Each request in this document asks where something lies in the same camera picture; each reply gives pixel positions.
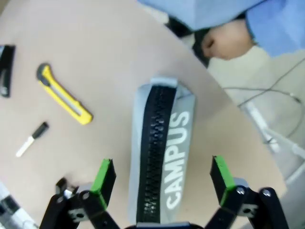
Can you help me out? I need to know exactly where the grey CAMPUS pencil case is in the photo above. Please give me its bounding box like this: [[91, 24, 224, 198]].
[[127, 76, 198, 227]]

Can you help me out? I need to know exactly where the person's left forearm blue sleeve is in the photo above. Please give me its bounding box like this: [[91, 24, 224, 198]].
[[245, 0, 305, 58]]

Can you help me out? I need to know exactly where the small black clip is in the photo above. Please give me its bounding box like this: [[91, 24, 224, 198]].
[[56, 177, 79, 198]]

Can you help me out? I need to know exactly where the person's left hand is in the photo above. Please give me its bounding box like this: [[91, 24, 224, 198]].
[[201, 20, 253, 60]]

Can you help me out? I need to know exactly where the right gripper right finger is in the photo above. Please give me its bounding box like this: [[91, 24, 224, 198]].
[[204, 155, 290, 229]]

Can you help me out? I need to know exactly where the black stapler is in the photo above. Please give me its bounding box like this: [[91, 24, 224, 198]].
[[0, 44, 16, 99]]

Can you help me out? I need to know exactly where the white metal table frame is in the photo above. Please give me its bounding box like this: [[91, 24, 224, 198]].
[[240, 100, 305, 187]]

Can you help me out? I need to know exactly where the person in blue shirt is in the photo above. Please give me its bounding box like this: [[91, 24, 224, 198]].
[[137, 0, 267, 67]]

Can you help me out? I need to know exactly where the thin dark floor cable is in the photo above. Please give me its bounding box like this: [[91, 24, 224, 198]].
[[224, 57, 305, 139]]

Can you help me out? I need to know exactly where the small black and white pen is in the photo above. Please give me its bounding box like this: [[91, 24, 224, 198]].
[[15, 121, 50, 158]]

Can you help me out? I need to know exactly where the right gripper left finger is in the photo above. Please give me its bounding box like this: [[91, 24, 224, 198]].
[[39, 158, 120, 229]]

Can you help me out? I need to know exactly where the yellow utility knife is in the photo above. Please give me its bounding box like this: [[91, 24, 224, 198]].
[[36, 62, 94, 126]]

